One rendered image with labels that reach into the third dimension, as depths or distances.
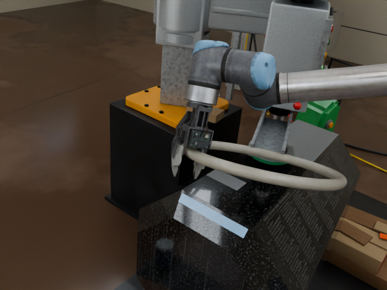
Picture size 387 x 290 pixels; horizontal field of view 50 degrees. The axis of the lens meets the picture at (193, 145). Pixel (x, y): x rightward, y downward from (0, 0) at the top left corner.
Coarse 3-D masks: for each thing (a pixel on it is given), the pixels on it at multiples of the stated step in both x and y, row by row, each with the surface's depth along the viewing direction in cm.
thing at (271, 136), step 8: (264, 112) 170; (264, 120) 174; (272, 120) 175; (256, 128) 156; (264, 128) 167; (272, 128) 168; (280, 128) 168; (288, 128) 159; (256, 136) 151; (264, 136) 160; (272, 136) 161; (280, 136) 162; (256, 144) 154; (264, 144) 154; (272, 144) 155; (280, 144) 156; (280, 152) 150; (272, 160) 145
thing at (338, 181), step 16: (224, 144) 142; (240, 144) 145; (208, 160) 106; (224, 160) 104; (288, 160) 141; (304, 160) 138; (240, 176) 102; (256, 176) 100; (272, 176) 99; (288, 176) 100; (336, 176) 119
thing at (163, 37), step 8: (200, 24) 221; (160, 32) 227; (168, 32) 226; (176, 32) 225; (200, 32) 223; (208, 32) 236; (160, 40) 229; (168, 40) 226; (176, 40) 225; (184, 40) 225; (192, 40) 226; (192, 48) 228
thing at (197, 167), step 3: (198, 150) 116; (201, 150) 115; (195, 162) 117; (195, 165) 117; (198, 165) 117; (201, 165) 115; (195, 168) 117; (198, 168) 117; (201, 168) 115; (195, 171) 117; (198, 171) 117; (195, 174) 117; (198, 174) 118; (195, 177) 117
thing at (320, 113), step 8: (312, 104) 339; (320, 104) 334; (328, 104) 331; (336, 104) 331; (304, 112) 342; (312, 112) 336; (320, 112) 331; (328, 112) 330; (336, 112) 336; (304, 120) 342; (312, 120) 336; (320, 120) 333; (328, 120) 334; (328, 128) 336
